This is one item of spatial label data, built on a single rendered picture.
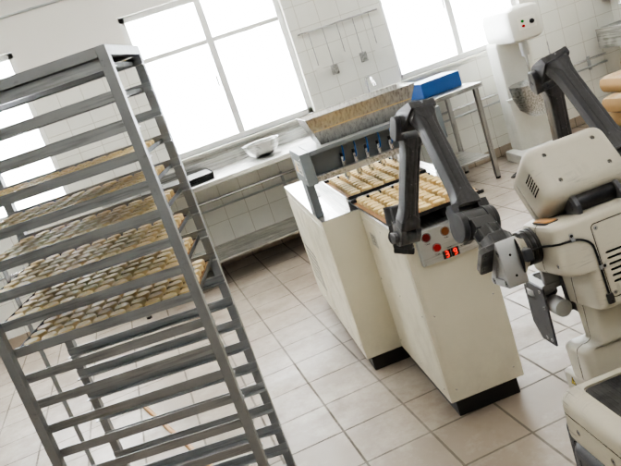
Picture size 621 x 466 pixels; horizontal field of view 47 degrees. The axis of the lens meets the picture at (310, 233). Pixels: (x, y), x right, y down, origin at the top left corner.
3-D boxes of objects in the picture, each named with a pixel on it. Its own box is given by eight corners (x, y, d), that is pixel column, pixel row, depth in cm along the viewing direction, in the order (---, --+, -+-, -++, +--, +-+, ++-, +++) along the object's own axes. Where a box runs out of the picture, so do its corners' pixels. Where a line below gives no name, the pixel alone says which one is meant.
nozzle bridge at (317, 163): (309, 211, 375) (287, 149, 367) (434, 165, 382) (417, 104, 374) (321, 222, 343) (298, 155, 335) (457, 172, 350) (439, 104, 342)
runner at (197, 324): (215, 320, 222) (212, 311, 221) (214, 323, 219) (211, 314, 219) (23, 382, 225) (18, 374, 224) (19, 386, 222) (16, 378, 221)
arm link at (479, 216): (480, 232, 168) (500, 226, 170) (459, 202, 175) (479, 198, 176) (471, 257, 175) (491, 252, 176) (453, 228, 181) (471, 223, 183)
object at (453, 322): (405, 361, 366) (353, 198, 345) (466, 337, 370) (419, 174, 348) (456, 422, 299) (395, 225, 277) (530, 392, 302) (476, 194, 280)
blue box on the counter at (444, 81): (424, 99, 630) (420, 84, 626) (409, 100, 658) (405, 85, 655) (462, 85, 640) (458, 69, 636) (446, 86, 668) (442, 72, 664)
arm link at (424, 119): (398, 91, 189) (432, 83, 191) (387, 122, 201) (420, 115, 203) (468, 234, 170) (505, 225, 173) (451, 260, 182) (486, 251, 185)
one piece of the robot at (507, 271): (529, 281, 163) (515, 235, 162) (510, 289, 162) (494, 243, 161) (511, 276, 173) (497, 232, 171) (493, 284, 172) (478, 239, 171)
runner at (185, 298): (205, 294, 220) (201, 285, 219) (204, 297, 217) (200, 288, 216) (11, 357, 222) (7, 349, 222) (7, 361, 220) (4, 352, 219)
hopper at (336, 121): (303, 144, 366) (295, 118, 362) (404, 108, 371) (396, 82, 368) (313, 149, 338) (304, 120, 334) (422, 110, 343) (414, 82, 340)
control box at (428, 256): (421, 265, 283) (411, 233, 279) (476, 244, 285) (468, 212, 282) (424, 267, 279) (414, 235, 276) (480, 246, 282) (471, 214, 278)
